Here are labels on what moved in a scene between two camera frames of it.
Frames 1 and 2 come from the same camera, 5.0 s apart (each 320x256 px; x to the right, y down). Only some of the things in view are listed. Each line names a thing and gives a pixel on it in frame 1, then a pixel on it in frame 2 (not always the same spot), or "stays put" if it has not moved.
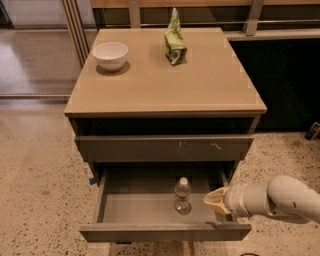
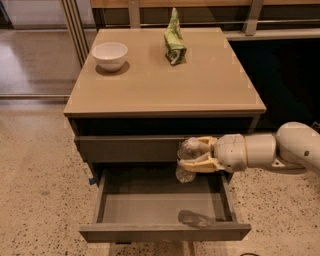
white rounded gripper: [234, 200] to [230, 153]
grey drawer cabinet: [160, 137] stays put
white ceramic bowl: [110, 56] stays put
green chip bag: [173, 39] stays put
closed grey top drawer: [163, 148] stays put
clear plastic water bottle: [182, 195] to [188, 150]
